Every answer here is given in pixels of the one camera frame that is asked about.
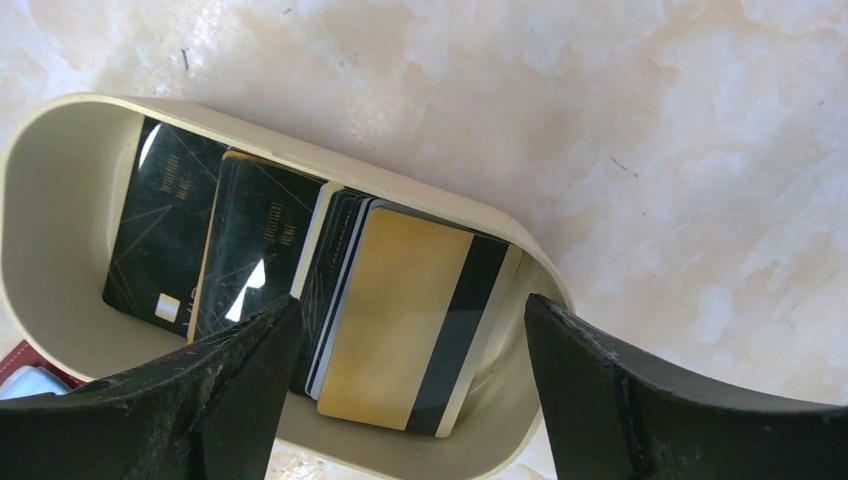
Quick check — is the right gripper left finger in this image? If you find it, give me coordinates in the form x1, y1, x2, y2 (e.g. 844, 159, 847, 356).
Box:
1, 297, 304, 479

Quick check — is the gold credit card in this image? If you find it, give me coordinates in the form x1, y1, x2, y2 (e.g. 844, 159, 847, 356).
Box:
317, 205, 523, 437

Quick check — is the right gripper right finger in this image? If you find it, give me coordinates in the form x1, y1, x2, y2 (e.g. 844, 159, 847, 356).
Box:
524, 294, 847, 479

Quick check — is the red card holder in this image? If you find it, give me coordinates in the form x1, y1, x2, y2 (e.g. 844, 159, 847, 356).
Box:
1, 340, 84, 400

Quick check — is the black credit card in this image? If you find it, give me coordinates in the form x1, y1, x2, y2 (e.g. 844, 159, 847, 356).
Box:
102, 118, 227, 337
188, 150, 343, 342

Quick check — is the beige oval tray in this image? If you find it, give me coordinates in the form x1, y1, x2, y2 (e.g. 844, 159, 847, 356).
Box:
1, 93, 572, 479

